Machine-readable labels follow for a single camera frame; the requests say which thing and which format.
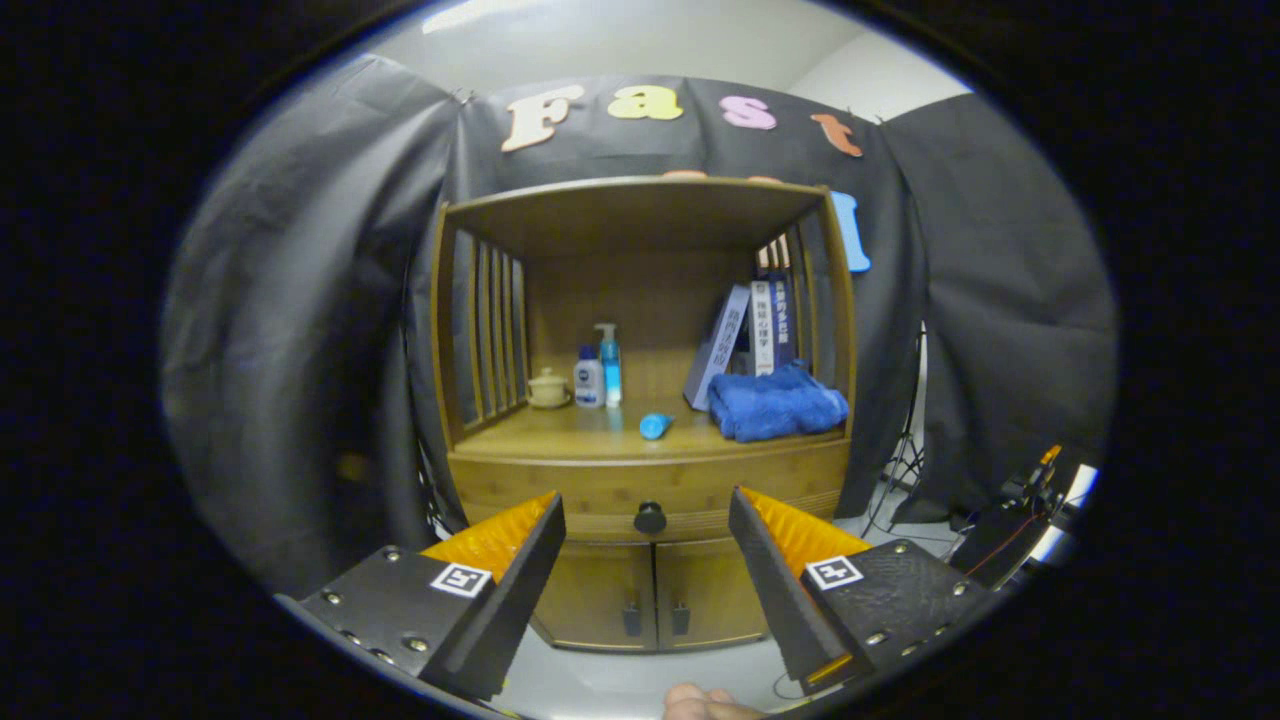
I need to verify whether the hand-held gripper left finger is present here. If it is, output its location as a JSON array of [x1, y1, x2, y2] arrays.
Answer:
[[275, 492, 567, 701]]

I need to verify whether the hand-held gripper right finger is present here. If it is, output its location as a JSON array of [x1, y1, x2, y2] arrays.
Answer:
[[728, 486, 991, 696]]

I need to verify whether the wooden drawer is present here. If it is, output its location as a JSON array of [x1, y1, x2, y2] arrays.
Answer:
[[447, 435, 853, 544]]

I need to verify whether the wooden cabinet door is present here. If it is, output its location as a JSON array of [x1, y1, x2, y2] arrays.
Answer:
[[530, 540, 658, 653], [657, 538, 771, 651]]

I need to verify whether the wooden countertop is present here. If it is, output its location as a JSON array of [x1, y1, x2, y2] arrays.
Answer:
[[455, 400, 849, 461]]

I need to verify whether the wooden cabinet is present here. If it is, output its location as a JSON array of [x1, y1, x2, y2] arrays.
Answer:
[[432, 176, 859, 656]]

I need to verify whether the black tripod stand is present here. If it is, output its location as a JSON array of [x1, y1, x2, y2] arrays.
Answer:
[[865, 325, 931, 536]]

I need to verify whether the blue folded towel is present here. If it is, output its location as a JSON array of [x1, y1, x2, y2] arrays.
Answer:
[[708, 362, 851, 444]]

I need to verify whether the small beige lidded cup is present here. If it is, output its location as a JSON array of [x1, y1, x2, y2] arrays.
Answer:
[[526, 367, 572, 409]]

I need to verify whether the white bottle with blue cap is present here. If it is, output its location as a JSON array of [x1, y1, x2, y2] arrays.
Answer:
[[573, 345, 607, 409]]

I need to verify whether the blue pump bottle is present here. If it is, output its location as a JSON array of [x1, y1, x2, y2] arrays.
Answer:
[[594, 323, 623, 406]]

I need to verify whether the grey leaning book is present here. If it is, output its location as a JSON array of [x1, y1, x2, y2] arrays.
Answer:
[[683, 284, 753, 412]]

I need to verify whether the white spine book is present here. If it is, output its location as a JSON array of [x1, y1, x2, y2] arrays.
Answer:
[[750, 280, 776, 377]]

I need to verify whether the dark blue book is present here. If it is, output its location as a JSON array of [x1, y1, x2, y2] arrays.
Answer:
[[772, 275, 798, 369]]

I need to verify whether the black backdrop cloth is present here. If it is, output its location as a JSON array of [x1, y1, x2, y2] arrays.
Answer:
[[160, 52, 1119, 601]]

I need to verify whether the black device with cables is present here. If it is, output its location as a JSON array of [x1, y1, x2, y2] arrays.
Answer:
[[950, 445, 1101, 591]]

